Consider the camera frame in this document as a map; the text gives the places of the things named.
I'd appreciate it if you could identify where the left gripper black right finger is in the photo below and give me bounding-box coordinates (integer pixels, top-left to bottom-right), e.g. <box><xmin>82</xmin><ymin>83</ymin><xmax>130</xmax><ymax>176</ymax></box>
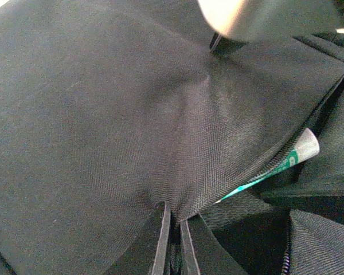
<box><xmin>180</xmin><ymin>214</ymin><xmax>247</xmax><ymax>275</ymax></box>

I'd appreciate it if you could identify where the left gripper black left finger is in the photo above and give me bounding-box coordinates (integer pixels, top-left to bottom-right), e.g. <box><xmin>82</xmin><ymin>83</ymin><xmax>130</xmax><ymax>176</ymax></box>
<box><xmin>105</xmin><ymin>203</ymin><xmax>171</xmax><ymax>275</ymax></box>

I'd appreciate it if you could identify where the green glue stick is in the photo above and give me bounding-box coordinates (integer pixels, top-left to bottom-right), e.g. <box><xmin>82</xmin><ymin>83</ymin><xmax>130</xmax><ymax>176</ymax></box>
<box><xmin>215</xmin><ymin>128</ymin><xmax>320</xmax><ymax>204</ymax></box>

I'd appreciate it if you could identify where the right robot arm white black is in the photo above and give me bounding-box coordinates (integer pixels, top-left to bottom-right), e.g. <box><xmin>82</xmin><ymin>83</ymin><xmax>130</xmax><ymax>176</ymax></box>
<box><xmin>198</xmin><ymin>0</ymin><xmax>283</xmax><ymax>42</ymax></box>

